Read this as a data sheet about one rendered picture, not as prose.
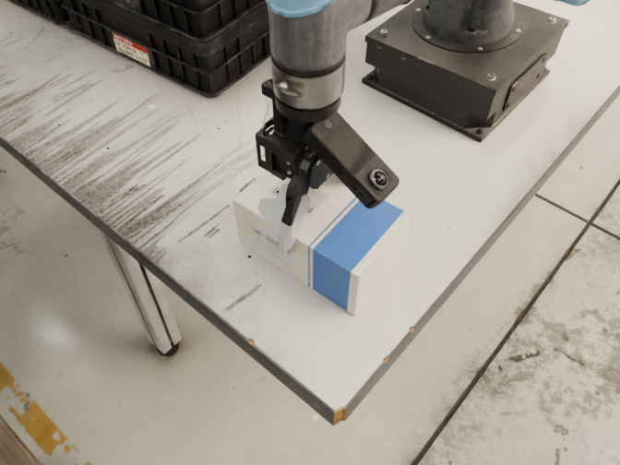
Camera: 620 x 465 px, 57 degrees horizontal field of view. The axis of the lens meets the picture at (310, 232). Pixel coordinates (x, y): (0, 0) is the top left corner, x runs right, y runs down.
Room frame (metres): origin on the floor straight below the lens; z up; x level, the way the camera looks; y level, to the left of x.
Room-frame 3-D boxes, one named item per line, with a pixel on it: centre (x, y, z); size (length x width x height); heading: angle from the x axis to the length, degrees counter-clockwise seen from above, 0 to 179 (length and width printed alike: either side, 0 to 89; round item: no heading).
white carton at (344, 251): (0.48, -0.01, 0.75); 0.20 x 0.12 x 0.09; 52
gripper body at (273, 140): (0.50, 0.01, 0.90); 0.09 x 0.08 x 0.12; 52
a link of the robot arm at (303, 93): (0.49, 0.00, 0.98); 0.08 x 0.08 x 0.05
